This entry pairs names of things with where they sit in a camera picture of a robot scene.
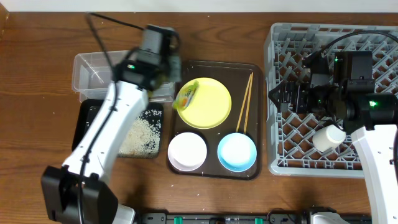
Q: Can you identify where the wooden chopstick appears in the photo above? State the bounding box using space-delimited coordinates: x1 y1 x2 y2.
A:
236 74 251 132
243 72 254 134

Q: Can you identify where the blue bowl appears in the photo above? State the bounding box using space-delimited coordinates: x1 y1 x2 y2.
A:
217 133 257 172

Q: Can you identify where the black bin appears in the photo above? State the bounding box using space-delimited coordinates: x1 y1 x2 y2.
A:
72 99 160 149

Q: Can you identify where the dark brown tray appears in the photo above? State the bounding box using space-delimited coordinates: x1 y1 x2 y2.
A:
167 60 264 180

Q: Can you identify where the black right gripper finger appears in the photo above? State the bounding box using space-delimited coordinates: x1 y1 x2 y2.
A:
269 95 283 113
269 82 286 97

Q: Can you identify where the green snack wrapper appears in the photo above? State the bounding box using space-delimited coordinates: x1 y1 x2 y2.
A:
172 81 199 110

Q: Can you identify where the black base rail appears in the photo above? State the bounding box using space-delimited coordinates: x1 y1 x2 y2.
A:
136 207 373 224

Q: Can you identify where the pink bowl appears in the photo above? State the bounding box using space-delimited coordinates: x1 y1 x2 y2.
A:
167 132 207 172

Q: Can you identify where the clear plastic bin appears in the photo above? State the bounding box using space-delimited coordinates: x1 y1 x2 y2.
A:
72 50 175 103

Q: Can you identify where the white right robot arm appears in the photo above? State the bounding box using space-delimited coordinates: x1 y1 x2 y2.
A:
268 51 397 223

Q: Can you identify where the white cup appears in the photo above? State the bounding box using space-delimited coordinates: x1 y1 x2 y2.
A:
312 125 346 152

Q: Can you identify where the spilled rice pile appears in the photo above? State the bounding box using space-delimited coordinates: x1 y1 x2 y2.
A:
118 103 164 159

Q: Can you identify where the grey dishwasher rack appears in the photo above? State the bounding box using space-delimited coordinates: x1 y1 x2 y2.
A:
264 22 397 179

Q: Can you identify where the yellow plate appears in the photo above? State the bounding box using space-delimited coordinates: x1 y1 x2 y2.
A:
177 77 232 129

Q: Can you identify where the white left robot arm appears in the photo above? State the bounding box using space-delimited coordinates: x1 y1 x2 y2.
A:
41 25 181 223

